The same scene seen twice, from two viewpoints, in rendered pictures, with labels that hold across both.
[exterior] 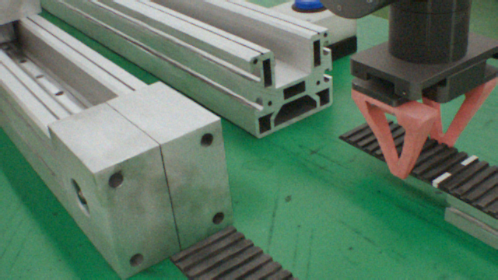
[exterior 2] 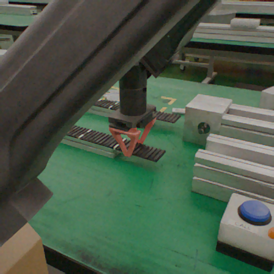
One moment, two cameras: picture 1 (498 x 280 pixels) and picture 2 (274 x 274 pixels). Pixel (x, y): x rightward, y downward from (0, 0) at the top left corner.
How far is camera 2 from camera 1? 1.00 m
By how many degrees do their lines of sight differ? 115
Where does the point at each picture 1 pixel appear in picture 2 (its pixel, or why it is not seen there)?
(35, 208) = not seen: hidden behind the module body
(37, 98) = (262, 111)
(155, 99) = (212, 107)
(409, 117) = not seen: hidden behind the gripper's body
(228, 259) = (167, 117)
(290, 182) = (177, 153)
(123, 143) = (202, 98)
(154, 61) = not seen: outside the picture
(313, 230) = (158, 142)
